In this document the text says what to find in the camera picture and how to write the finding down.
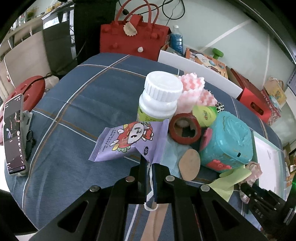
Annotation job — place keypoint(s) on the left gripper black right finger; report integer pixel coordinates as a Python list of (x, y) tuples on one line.
[(199, 213)]

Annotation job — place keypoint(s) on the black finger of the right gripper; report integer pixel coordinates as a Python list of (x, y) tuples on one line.
[(265, 198)]

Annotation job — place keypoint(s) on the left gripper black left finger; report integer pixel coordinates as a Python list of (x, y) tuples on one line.
[(100, 213)]

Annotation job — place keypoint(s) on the pink fabric bundle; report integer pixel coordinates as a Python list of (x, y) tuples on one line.
[(256, 172)]

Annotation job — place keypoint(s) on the green microfiber cloth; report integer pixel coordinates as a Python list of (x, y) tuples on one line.
[(224, 185)]

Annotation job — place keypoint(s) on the beige oval sponge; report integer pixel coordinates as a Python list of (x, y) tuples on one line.
[(189, 165)]

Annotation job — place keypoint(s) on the blue face mask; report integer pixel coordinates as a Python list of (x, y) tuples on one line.
[(173, 152)]

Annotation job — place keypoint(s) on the green tissue pack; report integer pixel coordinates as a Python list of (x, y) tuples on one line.
[(205, 115)]

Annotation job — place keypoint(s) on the purple snack packet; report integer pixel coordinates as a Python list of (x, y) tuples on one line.
[(147, 138)]

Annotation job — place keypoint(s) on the leopard print scrunchie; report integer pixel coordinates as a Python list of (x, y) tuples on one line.
[(219, 107)]

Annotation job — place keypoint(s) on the pink white fluffy cloth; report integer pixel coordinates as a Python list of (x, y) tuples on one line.
[(193, 93)]

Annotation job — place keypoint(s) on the teal white tray box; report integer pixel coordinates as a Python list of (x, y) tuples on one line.
[(272, 164)]

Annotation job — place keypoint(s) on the teal toy treasure box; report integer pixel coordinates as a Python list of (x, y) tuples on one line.
[(226, 144)]

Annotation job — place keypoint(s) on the red patterned box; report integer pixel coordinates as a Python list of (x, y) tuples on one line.
[(275, 112)]

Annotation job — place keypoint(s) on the red tape roll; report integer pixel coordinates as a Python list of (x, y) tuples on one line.
[(184, 128)]

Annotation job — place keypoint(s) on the red gift box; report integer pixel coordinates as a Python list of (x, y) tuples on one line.
[(250, 96)]

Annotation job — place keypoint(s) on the beige paper gift bag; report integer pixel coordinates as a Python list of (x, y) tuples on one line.
[(274, 87)]

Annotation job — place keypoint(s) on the smartphone on stand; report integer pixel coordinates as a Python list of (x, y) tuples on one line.
[(17, 136)]

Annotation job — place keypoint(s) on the orange toy box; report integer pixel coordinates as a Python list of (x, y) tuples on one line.
[(207, 61)]

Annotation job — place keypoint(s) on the white medicine bottle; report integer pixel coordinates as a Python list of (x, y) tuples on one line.
[(158, 100)]

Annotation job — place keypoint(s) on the green dumbbell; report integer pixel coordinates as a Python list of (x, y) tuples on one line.
[(217, 53)]

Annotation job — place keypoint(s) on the white foam board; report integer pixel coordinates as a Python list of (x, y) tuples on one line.
[(210, 76)]

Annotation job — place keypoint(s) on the red stool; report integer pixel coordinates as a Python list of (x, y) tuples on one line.
[(32, 90)]

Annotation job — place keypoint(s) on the blue water bottle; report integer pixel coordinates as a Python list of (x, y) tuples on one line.
[(176, 40)]

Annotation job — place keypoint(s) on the black cabinet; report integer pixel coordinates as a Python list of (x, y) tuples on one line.
[(60, 48)]

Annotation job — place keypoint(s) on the red felt handbag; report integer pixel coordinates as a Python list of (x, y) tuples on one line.
[(138, 34)]

